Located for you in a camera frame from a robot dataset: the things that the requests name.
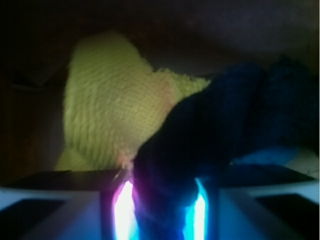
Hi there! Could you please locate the dark blue twisted rope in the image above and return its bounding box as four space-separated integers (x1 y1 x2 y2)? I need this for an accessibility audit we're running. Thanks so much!
132 58 318 240

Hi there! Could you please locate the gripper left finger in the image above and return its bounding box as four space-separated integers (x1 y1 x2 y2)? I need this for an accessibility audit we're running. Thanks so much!
0 170 138 240

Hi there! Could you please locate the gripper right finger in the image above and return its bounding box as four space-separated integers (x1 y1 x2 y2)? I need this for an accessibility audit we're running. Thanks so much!
184 164 320 240

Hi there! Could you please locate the yellow knitted cloth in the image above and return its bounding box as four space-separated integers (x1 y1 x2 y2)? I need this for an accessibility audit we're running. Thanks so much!
55 31 209 171

